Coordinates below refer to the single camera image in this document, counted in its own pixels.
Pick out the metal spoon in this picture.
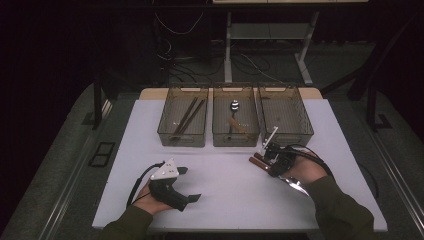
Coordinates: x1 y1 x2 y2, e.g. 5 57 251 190
228 99 242 134

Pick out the brown wooden chopstick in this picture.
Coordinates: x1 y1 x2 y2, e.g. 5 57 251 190
175 99 207 140
173 99 206 139

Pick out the person's left hand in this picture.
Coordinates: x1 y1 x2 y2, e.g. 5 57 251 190
133 186 174 215

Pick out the hanging white cable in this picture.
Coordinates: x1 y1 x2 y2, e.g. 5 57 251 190
154 11 205 35

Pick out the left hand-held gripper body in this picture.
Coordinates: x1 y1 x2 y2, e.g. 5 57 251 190
148 158 189 213

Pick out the transparent grey plastic bin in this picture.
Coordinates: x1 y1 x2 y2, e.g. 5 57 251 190
257 83 315 149
157 83 210 148
211 83 261 148

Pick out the white floor cable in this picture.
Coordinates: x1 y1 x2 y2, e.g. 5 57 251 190
240 53 284 84

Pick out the wooden-handled knife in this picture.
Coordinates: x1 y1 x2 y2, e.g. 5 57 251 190
249 156 311 197

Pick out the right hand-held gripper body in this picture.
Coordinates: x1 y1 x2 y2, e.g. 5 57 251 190
261 125 297 174

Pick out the light wooden board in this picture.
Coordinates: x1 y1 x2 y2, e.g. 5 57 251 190
138 87 324 101

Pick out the black floor cable tangle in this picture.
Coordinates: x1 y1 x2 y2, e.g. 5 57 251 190
168 53 272 84

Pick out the person's right hand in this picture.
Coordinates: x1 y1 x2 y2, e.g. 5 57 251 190
283 149 329 185

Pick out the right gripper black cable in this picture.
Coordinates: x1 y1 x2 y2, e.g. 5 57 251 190
278 143 380 201

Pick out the grey metal stand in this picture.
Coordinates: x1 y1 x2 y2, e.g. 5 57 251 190
223 11 314 87

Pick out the black metal stand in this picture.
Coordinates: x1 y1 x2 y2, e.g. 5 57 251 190
81 66 121 131
346 16 414 133

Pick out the light wooden spoon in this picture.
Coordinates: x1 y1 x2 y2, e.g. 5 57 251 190
227 116 248 135

